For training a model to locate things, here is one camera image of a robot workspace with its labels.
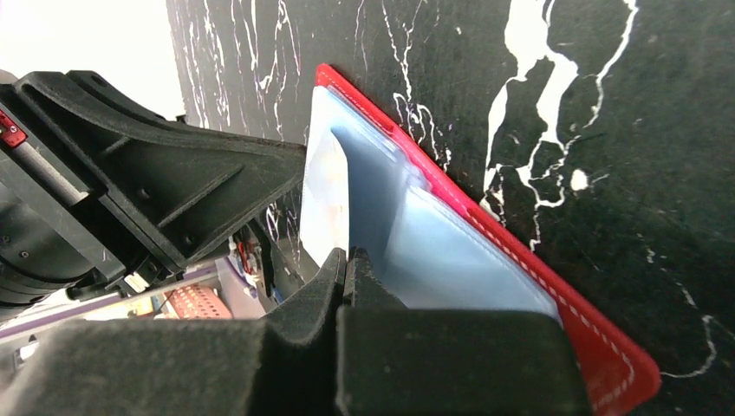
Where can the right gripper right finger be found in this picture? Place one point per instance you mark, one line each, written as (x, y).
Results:
(392, 360)

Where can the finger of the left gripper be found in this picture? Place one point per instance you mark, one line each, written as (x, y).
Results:
(122, 185)

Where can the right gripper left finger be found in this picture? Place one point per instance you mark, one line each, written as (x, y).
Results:
(280, 364)

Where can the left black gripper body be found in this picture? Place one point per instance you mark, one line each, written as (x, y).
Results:
(45, 246)

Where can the red leather card holder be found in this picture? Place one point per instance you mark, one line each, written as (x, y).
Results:
(434, 247)

